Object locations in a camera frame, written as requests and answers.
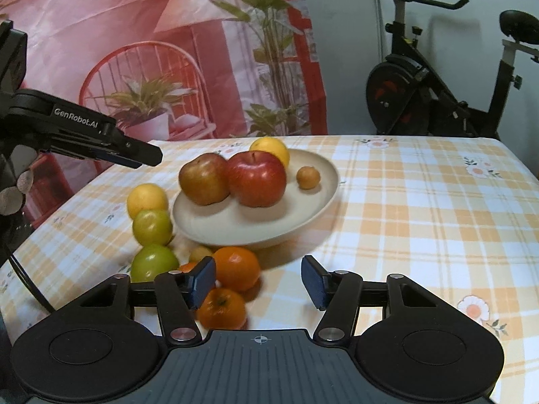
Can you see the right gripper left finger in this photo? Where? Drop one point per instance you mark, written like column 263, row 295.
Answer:
column 178, row 295

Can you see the bright red apple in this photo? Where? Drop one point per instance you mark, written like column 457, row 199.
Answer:
column 256, row 178

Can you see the gloved left hand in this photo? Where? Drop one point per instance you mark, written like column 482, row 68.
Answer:
column 14, row 191

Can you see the red printed backdrop curtain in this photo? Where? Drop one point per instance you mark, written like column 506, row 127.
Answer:
column 178, row 69

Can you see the orange mandarin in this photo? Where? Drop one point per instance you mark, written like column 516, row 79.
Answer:
column 187, row 267
column 238, row 268
column 222, row 309

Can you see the small brown longan fruit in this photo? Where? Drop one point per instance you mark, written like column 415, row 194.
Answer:
column 308, row 177

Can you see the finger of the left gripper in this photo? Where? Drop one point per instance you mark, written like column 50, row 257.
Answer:
column 129, row 152

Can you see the brownish red apple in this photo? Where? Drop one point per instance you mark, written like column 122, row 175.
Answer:
column 204, row 180

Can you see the yellow-green fruit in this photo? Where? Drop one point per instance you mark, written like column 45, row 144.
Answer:
column 152, row 227

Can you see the orange plaid floral tablecloth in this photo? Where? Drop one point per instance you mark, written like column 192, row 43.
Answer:
column 459, row 217

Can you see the small yellow lemon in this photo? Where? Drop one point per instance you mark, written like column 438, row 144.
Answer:
column 147, row 196

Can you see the cream round plate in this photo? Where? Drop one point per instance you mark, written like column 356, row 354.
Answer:
column 229, row 223

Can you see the large yellow grapefruit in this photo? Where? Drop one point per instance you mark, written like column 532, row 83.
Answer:
column 274, row 146

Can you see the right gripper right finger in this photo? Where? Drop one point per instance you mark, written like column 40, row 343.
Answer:
column 337, row 294

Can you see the green apple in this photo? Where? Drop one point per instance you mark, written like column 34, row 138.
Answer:
column 151, row 260

